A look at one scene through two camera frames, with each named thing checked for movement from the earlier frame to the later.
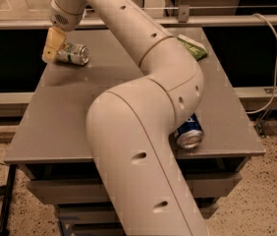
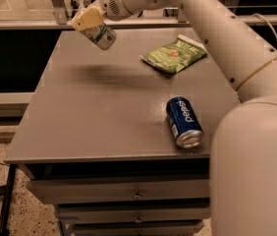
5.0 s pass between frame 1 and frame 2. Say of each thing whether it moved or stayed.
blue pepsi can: stayed
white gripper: moved
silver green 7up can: moved
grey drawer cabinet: stayed
